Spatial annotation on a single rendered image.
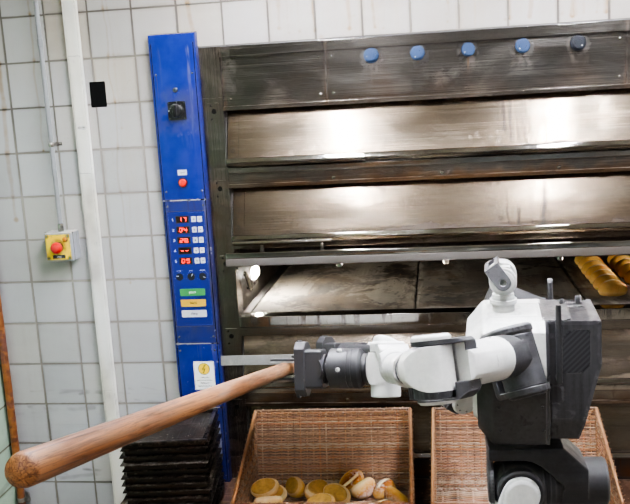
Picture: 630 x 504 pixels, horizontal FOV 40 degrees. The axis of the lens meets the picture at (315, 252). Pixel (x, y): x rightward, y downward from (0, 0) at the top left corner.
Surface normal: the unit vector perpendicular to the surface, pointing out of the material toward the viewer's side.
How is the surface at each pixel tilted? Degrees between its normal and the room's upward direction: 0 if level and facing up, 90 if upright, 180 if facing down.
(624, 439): 70
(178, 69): 90
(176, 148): 90
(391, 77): 90
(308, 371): 76
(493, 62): 90
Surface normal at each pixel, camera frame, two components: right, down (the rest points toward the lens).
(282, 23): -0.13, 0.18
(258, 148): -0.15, -0.16
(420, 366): -0.58, -0.02
